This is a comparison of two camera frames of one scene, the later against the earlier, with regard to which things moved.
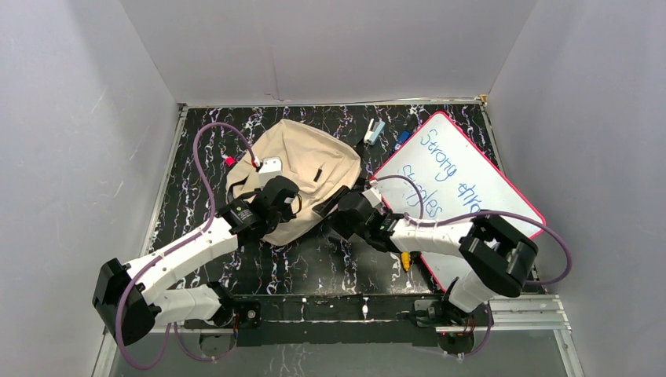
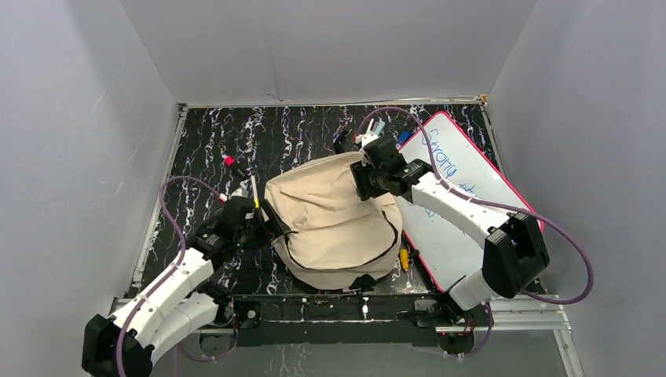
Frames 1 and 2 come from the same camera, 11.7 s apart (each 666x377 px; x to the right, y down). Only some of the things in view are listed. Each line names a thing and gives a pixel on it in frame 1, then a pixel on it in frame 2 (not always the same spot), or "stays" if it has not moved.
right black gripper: x=324 y=207 to x=360 y=170
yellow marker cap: x=406 y=259 stays
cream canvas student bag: x=320 y=164 to x=337 y=238
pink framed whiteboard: x=441 y=173 stays
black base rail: x=331 y=319 stays
